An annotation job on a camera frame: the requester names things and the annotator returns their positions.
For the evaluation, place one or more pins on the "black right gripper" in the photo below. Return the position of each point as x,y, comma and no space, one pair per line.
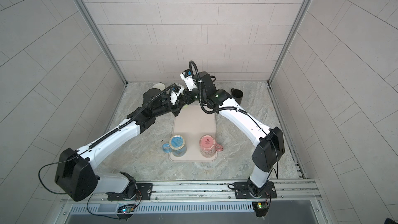
189,98

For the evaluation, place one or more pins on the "blue butterfly mug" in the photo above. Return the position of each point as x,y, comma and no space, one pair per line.
176,146

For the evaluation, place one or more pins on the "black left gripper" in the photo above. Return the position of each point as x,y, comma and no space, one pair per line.
175,110

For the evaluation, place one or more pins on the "beige drying mat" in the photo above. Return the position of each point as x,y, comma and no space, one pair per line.
192,124

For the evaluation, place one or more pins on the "pink ghost mug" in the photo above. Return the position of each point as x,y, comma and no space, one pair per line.
209,146

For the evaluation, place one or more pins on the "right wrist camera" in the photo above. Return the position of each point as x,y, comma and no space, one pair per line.
187,77

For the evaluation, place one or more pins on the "left green circuit board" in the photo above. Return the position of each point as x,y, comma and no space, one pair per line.
125,212

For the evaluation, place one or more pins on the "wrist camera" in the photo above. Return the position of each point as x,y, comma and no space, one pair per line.
187,77
176,91

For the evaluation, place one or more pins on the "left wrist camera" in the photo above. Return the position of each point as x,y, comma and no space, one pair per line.
176,91

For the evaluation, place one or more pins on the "right circuit board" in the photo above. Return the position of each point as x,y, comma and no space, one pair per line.
260,208

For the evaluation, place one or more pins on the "black mug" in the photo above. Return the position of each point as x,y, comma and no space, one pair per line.
237,95

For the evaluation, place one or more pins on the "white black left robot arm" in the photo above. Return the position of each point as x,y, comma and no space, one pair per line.
75,171

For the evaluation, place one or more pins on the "aluminium mounting rail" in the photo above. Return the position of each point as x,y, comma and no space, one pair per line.
209,191

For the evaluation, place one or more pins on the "dark green mug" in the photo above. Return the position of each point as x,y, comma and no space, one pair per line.
159,86

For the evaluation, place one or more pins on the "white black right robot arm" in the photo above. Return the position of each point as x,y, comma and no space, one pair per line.
269,142

